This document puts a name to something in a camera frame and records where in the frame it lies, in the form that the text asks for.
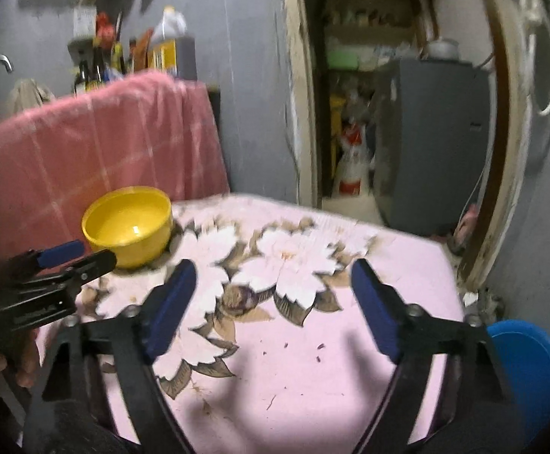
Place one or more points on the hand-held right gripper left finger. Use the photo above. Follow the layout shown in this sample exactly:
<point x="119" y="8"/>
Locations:
<point x="173" y="310"/>

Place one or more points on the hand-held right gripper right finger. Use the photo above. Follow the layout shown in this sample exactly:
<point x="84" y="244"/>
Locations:
<point x="374" y="307"/>

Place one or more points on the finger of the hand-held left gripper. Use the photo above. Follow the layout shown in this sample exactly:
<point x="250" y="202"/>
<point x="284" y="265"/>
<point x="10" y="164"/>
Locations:
<point x="60" y="253"/>
<point x="93" y="267"/>

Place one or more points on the blue plastic bucket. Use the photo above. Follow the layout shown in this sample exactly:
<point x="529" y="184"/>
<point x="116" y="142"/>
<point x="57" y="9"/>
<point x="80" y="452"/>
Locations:
<point x="525" y="369"/>

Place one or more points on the person's left hand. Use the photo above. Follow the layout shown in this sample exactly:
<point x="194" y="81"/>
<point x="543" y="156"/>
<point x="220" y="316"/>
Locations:
<point x="22" y="359"/>

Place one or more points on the yellow bowl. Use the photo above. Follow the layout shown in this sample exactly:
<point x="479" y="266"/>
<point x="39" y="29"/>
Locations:
<point x="128" y="227"/>

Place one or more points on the pink floral tablecloth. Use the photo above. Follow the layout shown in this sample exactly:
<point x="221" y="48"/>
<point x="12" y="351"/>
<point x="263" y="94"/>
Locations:
<point x="303" y="331"/>

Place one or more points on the pink checked cloth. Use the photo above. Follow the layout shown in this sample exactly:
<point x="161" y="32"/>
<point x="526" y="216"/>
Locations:
<point x="90" y="146"/>

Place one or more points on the grey floor pipes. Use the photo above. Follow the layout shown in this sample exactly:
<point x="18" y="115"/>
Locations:
<point x="485" y="302"/>

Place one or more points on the pink floor item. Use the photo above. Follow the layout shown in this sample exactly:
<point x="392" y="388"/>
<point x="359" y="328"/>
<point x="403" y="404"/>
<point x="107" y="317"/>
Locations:
<point x="466" y="224"/>

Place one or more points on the red and white sack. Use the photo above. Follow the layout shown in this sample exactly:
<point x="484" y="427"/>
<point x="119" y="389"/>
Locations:
<point x="353" y="170"/>

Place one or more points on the grey rag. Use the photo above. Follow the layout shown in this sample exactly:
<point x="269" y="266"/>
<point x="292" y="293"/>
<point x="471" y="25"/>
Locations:
<point x="29" y="97"/>

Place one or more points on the grey refrigerator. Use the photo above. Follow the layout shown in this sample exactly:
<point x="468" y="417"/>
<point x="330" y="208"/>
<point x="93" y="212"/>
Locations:
<point x="431" y="146"/>

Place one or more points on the dark sauce bottle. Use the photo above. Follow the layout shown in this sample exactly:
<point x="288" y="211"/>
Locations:
<point x="96" y="68"/>

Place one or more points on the yellow bag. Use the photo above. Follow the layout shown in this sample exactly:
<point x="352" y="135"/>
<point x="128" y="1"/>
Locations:
<point x="336" y="123"/>

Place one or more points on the cooking oil bottle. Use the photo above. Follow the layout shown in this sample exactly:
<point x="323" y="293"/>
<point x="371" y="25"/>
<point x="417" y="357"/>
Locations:
<point x="171" y="38"/>

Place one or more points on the green box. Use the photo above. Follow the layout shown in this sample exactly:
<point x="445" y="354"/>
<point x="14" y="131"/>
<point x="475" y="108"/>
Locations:
<point x="342" y="60"/>

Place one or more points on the metal pot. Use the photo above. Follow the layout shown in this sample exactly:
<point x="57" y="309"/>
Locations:
<point x="443" y="48"/>

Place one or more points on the wooden shelf unit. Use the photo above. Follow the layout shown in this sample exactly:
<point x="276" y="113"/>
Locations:
<point x="374" y="4"/>

